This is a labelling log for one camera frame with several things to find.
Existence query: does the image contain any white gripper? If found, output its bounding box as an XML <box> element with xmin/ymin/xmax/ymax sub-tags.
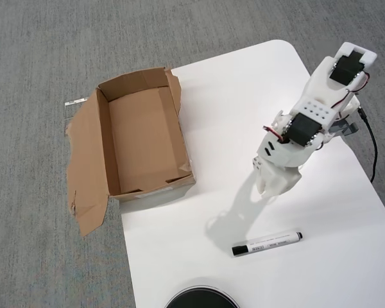
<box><xmin>251</xmin><ymin>156</ymin><xmax>303</xmax><ymax>197</ymax></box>

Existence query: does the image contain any white marker pen black cap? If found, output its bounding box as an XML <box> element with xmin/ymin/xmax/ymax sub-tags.
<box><xmin>231</xmin><ymin>228</ymin><xmax>305</xmax><ymax>259</ymax></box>

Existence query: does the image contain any open brown cardboard box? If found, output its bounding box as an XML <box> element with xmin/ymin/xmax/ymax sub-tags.
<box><xmin>65</xmin><ymin>65</ymin><xmax>198</xmax><ymax>238</ymax></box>

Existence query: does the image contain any grey table clamp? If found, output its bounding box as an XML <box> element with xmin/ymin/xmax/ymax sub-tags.
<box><xmin>328</xmin><ymin>117</ymin><xmax>361</xmax><ymax>137</ymax></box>

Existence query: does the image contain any black round disc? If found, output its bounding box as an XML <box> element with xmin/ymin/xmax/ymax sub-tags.
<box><xmin>164</xmin><ymin>277</ymin><xmax>242</xmax><ymax>308</ymax></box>

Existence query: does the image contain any black power cable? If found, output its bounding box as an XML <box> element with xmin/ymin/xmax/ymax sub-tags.
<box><xmin>357</xmin><ymin>107</ymin><xmax>379</xmax><ymax>184</ymax></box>

